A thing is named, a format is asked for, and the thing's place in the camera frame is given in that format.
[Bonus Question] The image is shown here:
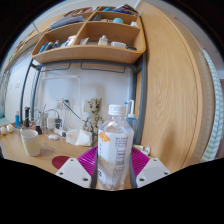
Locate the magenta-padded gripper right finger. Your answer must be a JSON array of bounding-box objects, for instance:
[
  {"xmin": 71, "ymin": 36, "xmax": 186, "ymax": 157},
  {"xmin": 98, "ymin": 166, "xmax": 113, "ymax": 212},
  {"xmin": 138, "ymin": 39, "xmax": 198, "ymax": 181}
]
[{"xmin": 128, "ymin": 146, "xmax": 172, "ymax": 189}]

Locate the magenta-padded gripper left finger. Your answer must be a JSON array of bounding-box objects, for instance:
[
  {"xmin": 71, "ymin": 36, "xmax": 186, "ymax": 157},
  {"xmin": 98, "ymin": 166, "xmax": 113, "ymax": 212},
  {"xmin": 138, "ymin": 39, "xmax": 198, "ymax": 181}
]
[{"xmin": 54, "ymin": 145, "xmax": 100, "ymax": 190}]

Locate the clear plastic water bottle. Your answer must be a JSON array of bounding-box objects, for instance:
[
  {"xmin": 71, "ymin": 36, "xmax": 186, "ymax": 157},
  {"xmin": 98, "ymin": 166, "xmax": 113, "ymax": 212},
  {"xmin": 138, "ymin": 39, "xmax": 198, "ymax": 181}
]
[{"xmin": 96, "ymin": 104, "xmax": 135, "ymax": 191}]

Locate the flat round red coaster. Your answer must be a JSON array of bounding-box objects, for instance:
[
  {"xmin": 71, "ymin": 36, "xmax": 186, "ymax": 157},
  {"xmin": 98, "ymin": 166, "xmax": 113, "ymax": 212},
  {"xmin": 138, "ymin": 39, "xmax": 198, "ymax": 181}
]
[{"xmin": 51, "ymin": 155, "xmax": 72, "ymax": 170}]

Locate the white tissue pack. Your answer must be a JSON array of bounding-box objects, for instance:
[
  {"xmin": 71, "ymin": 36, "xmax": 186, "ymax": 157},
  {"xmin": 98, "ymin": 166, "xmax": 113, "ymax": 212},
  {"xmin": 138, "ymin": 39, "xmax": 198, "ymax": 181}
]
[{"xmin": 65, "ymin": 128, "xmax": 93, "ymax": 147}]

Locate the small white oval gadget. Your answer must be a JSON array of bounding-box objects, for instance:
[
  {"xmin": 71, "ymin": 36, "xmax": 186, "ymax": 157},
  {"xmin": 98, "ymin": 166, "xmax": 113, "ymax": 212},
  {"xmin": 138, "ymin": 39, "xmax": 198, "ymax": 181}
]
[{"xmin": 47, "ymin": 133, "xmax": 60, "ymax": 141}]

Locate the cream white cup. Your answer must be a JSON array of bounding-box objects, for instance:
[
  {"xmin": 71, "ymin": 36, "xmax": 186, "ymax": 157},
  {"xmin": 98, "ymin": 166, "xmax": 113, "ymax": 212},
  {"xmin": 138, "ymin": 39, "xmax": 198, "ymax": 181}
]
[{"xmin": 20, "ymin": 128, "xmax": 42, "ymax": 158}]

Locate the white charger block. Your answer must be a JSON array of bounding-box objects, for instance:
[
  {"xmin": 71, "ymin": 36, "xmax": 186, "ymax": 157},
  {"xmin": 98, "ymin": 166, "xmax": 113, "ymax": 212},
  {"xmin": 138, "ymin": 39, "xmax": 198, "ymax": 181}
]
[{"xmin": 46, "ymin": 117, "xmax": 57, "ymax": 129}]

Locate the blue spray bottle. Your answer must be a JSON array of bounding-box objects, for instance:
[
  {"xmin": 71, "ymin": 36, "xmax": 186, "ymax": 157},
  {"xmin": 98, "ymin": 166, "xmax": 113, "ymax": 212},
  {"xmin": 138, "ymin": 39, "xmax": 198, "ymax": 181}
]
[{"xmin": 124, "ymin": 99, "xmax": 138, "ymax": 134}]

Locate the wooden tree figurine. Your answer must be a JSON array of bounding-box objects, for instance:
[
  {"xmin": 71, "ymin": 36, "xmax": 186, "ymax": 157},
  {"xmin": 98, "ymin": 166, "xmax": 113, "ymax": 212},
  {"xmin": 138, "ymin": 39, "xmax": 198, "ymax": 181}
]
[{"xmin": 83, "ymin": 96, "xmax": 104, "ymax": 134}]

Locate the black electric shaver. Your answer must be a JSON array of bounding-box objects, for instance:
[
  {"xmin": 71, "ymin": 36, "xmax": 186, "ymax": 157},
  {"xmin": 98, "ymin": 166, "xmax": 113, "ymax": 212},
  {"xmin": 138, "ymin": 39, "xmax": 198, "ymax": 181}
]
[{"xmin": 23, "ymin": 106, "xmax": 32, "ymax": 129}]

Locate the white desk lamp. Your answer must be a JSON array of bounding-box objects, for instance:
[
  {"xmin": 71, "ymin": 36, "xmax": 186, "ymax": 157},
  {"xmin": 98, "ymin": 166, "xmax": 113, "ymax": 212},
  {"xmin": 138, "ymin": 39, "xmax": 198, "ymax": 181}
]
[{"xmin": 39, "ymin": 74, "xmax": 83, "ymax": 121}]

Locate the small blue bottle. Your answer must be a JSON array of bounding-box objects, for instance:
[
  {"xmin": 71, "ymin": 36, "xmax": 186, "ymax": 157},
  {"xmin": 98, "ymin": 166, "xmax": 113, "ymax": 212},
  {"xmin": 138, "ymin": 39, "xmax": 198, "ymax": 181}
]
[{"xmin": 14, "ymin": 110, "xmax": 21, "ymax": 129}]

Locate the wooden shelf unit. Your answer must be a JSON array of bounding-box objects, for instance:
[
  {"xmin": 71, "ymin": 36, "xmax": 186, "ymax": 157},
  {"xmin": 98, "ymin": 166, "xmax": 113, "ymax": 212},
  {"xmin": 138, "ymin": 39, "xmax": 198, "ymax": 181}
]
[{"xmin": 31, "ymin": 3, "xmax": 148, "ymax": 65}]

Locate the grey metal desk frame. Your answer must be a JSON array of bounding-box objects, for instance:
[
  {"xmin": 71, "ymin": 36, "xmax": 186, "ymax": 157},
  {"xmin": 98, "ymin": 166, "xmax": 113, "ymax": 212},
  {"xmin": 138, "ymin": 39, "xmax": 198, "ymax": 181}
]
[{"xmin": 19, "ymin": 53, "xmax": 148, "ymax": 146}]

